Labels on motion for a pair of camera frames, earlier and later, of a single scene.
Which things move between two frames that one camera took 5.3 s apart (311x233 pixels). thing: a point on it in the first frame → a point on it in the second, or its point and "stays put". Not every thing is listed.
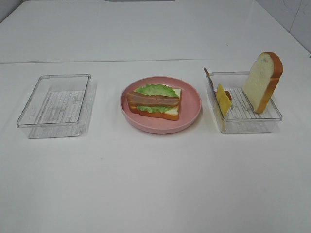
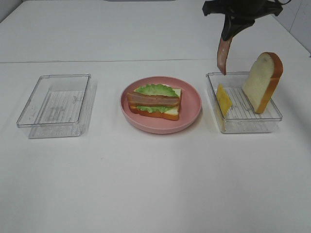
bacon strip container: (135, 98) stays put
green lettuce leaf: (155, 90) stays put
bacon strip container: (227, 92) → (223, 49)
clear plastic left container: (58, 107) stays put
